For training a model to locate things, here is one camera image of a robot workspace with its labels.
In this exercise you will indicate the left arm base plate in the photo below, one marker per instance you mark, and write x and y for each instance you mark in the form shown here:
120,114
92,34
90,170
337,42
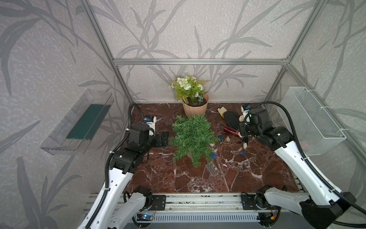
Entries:
158,203

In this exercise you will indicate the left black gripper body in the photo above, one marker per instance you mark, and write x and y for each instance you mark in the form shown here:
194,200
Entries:
158,142

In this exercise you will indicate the red handled tool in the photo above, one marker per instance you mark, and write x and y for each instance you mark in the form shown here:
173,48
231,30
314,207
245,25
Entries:
231,131

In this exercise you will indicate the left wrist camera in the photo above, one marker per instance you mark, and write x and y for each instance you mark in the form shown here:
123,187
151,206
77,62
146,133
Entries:
151,121

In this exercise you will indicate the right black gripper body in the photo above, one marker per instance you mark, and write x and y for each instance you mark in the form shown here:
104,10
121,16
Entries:
245,130

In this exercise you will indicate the black and yellow glove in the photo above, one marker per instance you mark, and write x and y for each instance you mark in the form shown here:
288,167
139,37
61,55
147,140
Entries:
231,118

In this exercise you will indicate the white wire mesh basket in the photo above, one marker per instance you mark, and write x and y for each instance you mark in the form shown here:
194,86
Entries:
315,128

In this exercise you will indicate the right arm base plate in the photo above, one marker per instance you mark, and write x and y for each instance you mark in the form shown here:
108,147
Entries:
249,202

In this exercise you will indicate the small green christmas tree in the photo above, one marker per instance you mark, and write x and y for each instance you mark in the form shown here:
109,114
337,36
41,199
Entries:
194,137

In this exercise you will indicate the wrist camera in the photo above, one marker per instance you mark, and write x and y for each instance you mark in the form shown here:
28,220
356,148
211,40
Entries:
244,109
151,121

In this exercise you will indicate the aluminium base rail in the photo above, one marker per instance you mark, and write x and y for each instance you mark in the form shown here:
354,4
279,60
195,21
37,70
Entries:
191,202

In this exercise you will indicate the potted white flower plant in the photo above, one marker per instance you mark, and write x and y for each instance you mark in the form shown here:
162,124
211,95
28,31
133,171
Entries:
191,91

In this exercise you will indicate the clear plastic wall tray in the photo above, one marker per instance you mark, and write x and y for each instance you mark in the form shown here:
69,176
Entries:
74,133

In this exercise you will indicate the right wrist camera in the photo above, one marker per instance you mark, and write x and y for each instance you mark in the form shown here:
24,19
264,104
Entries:
244,109

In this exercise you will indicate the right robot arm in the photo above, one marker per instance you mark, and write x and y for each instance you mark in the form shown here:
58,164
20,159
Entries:
323,203

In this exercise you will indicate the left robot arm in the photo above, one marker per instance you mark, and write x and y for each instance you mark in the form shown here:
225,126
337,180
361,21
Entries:
114,208

